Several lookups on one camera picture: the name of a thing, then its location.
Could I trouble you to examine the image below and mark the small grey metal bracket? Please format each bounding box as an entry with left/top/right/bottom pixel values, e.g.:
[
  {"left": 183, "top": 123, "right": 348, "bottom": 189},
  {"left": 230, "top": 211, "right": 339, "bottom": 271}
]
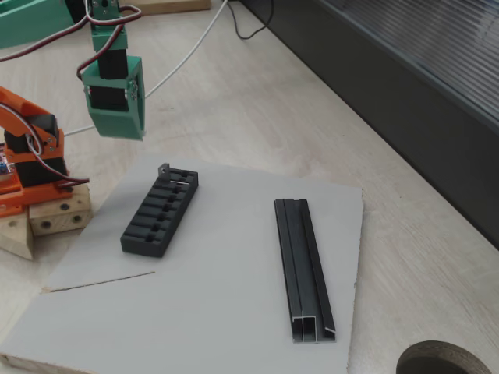
[{"left": 157, "top": 162, "right": 193, "bottom": 185}]

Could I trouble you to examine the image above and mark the black slotted holder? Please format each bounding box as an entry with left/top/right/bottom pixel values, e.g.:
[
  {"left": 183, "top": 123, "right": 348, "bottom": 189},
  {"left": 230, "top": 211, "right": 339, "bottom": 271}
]
[{"left": 119, "top": 166, "right": 200, "bottom": 259}]

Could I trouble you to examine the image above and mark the long wooden plank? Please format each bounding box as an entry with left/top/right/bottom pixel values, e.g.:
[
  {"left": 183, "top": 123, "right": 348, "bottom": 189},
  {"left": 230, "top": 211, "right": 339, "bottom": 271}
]
[{"left": 120, "top": 0, "right": 211, "bottom": 17}]

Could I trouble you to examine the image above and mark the thick wooden base block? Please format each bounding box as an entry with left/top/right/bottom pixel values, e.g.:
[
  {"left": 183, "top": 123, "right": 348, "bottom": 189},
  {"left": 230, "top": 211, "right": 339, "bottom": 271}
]
[{"left": 0, "top": 182, "right": 94, "bottom": 261}]

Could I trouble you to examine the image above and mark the grey faced wooden board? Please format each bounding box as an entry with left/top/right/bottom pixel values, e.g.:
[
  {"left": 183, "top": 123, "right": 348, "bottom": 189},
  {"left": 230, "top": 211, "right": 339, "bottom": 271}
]
[{"left": 0, "top": 153, "right": 364, "bottom": 374}]

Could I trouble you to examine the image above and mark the black aluminium profile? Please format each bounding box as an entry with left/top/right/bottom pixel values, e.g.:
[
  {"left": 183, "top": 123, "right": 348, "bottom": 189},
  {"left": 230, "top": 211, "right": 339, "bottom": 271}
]
[{"left": 273, "top": 198, "right": 337, "bottom": 344}]

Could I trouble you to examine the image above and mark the base servo wire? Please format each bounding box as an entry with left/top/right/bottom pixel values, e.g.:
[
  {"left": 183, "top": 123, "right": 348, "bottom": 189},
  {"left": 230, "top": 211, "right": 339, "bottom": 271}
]
[{"left": 0, "top": 103, "right": 90, "bottom": 186}]

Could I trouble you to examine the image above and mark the white USB cable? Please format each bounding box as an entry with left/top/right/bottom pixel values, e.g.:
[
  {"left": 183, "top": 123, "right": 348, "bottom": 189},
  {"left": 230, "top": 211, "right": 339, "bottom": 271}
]
[{"left": 64, "top": 0, "right": 229, "bottom": 137}]

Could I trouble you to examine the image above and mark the wrist servo wire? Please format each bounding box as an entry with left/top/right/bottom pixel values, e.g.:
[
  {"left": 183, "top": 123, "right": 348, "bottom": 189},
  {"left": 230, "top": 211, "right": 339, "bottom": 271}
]
[{"left": 0, "top": 7, "right": 93, "bottom": 63}]

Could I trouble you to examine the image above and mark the black power cable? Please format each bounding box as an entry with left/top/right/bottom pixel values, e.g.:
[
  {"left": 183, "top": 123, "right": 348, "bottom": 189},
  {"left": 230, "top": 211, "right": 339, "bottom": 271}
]
[{"left": 227, "top": 0, "right": 271, "bottom": 40}]

